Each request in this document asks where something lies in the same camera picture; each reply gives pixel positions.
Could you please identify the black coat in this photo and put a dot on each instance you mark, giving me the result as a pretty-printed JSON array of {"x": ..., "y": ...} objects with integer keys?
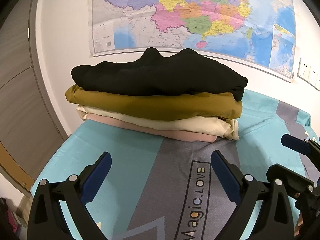
[{"x": 160, "y": 77}]

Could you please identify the cream garment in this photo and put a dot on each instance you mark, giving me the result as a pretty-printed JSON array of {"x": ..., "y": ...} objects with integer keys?
[{"x": 195, "y": 126}]

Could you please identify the dark cloth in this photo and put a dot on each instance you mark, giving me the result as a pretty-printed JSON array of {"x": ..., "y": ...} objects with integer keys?
[{"x": 7, "y": 217}]

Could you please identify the pink garment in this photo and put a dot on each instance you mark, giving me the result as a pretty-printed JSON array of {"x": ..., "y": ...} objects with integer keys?
[{"x": 150, "y": 130}]

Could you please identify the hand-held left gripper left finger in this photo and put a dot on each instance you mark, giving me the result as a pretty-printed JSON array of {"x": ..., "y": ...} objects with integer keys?
[{"x": 96, "y": 177}]

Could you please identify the grey wooden wardrobe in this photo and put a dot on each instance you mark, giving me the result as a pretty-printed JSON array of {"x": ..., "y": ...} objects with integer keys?
[{"x": 22, "y": 92}]

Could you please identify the white wall socket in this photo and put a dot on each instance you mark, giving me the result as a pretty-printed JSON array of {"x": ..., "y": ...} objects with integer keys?
[
  {"x": 313, "y": 76},
  {"x": 303, "y": 68}
]

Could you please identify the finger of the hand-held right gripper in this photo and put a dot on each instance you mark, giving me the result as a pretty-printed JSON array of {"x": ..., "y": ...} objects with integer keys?
[
  {"x": 295, "y": 143},
  {"x": 287, "y": 180}
]

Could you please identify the olive garment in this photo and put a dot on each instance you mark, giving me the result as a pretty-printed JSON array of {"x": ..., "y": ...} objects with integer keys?
[{"x": 155, "y": 106}]

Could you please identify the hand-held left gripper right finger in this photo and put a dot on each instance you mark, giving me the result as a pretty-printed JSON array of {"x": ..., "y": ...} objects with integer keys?
[{"x": 225, "y": 177}]

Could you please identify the colourful wall map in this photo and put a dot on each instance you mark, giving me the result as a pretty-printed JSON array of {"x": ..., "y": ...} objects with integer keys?
[{"x": 195, "y": 12}]

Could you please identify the teal and grey bed sheet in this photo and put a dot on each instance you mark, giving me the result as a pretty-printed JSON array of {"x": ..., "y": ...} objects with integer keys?
[{"x": 105, "y": 140}]

